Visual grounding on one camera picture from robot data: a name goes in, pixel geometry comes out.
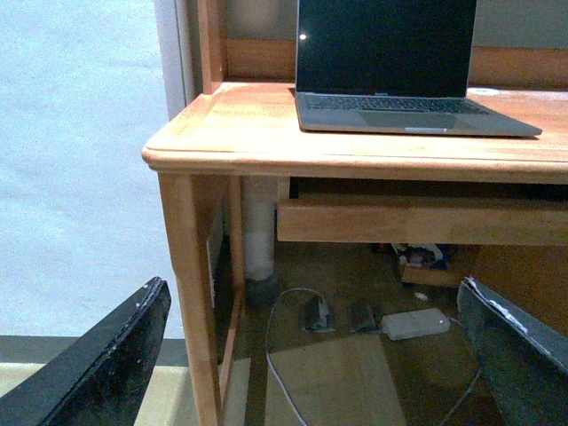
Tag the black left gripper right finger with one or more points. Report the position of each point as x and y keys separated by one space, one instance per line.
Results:
x=524 y=361

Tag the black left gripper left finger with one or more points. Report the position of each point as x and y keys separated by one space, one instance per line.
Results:
x=101 y=378

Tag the wooden pull-out keyboard tray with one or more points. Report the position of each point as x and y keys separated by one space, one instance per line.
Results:
x=331 y=209

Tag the white power adapter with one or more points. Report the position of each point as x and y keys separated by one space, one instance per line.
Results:
x=406 y=325

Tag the cardboard box under desk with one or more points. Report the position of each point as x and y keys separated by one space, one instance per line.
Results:
x=435 y=265

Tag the dark floor socket right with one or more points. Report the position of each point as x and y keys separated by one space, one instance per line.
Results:
x=362 y=318

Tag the dark floor socket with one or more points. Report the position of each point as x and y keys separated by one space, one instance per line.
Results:
x=317 y=316
x=362 y=318

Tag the dark floor socket left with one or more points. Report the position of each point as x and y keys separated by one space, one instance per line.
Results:
x=317 y=316

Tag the white pipe behind desk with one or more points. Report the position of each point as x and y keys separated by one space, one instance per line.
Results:
x=259 y=207

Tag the wooden desk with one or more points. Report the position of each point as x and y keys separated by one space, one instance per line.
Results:
x=244 y=124

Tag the grey open laptop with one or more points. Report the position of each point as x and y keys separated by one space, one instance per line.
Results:
x=393 y=66

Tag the white cable grommet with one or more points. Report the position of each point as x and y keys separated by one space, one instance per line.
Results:
x=484 y=91

